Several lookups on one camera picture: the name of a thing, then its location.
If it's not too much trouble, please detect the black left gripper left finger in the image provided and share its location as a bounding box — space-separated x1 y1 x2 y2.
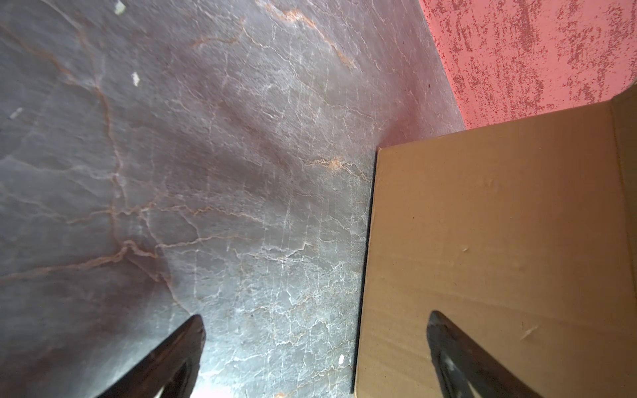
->
99 314 206 398

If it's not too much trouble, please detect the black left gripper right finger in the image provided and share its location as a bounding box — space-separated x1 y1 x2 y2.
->
426 310 539 397

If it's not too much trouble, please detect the brown cardboard express box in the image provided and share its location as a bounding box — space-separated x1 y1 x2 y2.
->
354 88 636 397

